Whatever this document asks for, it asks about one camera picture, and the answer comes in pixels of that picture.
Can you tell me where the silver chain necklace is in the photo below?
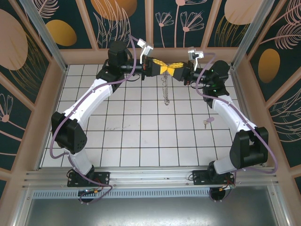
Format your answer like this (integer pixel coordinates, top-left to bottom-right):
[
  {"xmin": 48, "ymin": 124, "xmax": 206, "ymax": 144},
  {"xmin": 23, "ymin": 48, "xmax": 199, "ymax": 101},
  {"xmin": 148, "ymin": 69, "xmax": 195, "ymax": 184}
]
[{"xmin": 160, "ymin": 70, "xmax": 171, "ymax": 107}]

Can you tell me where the grey metal sheet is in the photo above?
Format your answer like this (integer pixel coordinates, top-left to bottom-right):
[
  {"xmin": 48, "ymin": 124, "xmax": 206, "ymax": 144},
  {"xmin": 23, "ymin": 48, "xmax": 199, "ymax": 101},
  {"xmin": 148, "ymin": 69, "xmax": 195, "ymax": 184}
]
[{"xmin": 14, "ymin": 197, "xmax": 290, "ymax": 226}]

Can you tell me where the aluminium side rail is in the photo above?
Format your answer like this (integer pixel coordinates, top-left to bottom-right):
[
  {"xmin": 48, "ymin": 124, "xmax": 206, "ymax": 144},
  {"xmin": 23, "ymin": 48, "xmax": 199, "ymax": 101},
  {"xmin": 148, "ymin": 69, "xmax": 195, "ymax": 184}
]
[{"xmin": 229, "ymin": 65, "xmax": 268, "ymax": 168}]

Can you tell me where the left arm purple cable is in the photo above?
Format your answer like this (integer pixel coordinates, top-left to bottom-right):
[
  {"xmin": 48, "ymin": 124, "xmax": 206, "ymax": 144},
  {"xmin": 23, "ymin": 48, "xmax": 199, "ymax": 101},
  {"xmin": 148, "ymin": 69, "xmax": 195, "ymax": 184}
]
[{"xmin": 51, "ymin": 35, "xmax": 115, "ymax": 205}]

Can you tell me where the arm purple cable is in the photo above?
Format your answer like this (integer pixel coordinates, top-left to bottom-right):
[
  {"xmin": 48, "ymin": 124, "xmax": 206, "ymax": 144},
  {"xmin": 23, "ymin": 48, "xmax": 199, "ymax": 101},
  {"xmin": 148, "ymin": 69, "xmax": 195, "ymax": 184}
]
[
  {"xmin": 195, "ymin": 52, "xmax": 277, "ymax": 175},
  {"xmin": 51, "ymin": 35, "xmax": 115, "ymax": 205}
]

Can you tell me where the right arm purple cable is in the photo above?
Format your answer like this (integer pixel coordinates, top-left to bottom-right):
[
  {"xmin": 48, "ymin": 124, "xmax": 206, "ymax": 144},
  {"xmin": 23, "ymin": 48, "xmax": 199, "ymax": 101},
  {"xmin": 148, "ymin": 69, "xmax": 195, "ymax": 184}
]
[{"xmin": 195, "ymin": 52, "xmax": 277, "ymax": 175}]

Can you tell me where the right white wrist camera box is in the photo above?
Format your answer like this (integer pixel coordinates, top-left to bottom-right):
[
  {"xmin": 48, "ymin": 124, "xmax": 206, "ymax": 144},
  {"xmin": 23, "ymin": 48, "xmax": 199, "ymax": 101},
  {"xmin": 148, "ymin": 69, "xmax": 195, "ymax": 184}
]
[{"xmin": 187, "ymin": 47, "xmax": 204, "ymax": 69}]

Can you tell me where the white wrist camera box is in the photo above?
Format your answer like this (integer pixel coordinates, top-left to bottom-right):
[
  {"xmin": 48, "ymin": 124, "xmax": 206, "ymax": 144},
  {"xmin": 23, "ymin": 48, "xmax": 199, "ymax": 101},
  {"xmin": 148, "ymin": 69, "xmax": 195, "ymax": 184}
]
[
  {"xmin": 187, "ymin": 47, "xmax": 204, "ymax": 69},
  {"xmin": 137, "ymin": 38, "xmax": 154, "ymax": 65}
]

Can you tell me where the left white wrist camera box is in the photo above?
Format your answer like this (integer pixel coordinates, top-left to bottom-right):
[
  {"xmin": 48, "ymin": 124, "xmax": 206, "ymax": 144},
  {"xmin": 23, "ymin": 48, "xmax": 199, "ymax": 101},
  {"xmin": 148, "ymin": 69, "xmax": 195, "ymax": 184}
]
[{"xmin": 137, "ymin": 38, "xmax": 154, "ymax": 65}]

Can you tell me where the aluminium corner post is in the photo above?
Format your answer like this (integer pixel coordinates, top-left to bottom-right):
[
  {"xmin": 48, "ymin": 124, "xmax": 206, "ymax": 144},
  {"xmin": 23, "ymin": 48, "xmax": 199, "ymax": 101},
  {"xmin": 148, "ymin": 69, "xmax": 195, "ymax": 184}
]
[
  {"xmin": 19, "ymin": 0, "xmax": 69, "ymax": 73},
  {"xmin": 230, "ymin": 0, "xmax": 282, "ymax": 69}
]

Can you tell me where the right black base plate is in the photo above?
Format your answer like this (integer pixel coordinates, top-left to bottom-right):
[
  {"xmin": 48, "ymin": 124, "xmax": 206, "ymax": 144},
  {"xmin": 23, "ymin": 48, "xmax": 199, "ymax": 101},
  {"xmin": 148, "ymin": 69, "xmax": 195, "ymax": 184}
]
[{"xmin": 192, "ymin": 169, "xmax": 236, "ymax": 187}]

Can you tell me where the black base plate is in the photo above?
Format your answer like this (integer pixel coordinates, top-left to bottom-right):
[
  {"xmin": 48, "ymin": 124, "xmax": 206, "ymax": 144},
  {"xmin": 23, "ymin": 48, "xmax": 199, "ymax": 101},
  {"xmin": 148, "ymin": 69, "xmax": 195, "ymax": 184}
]
[
  {"xmin": 192, "ymin": 169, "xmax": 236, "ymax": 187},
  {"xmin": 67, "ymin": 171, "xmax": 111, "ymax": 188}
]

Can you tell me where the aluminium mounting rail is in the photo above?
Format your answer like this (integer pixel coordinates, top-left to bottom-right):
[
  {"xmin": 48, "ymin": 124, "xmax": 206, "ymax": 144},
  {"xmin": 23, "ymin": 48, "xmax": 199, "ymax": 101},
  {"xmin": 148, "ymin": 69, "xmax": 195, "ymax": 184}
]
[{"xmin": 22, "ymin": 166, "xmax": 280, "ymax": 189}]

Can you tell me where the small electronics board with wires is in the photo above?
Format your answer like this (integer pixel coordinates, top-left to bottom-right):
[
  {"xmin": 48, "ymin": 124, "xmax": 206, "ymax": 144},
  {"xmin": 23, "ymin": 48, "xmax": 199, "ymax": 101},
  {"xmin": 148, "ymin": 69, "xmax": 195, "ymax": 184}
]
[
  {"xmin": 78, "ymin": 188, "xmax": 100, "ymax": 197},
  {"xmin": 218, "ymin": 184, "xmax": 237, "ymax": 192}
]

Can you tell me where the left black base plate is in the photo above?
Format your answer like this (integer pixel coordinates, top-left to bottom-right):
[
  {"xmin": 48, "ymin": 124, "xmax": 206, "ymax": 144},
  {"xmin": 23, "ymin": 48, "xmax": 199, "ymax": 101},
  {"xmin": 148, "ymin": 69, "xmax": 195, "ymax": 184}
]
[{"xmin": 67, "ymin": 171, "xmax": 111, "ymax": 188}]

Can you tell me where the slotted grey cable duct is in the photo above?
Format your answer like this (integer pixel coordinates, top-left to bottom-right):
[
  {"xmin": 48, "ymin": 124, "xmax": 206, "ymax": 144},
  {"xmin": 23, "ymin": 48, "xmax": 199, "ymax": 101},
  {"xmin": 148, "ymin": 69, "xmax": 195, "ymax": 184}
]
[{"xmin": 32, "ymin": 190, "xmax": 274, "ymax": 199}]

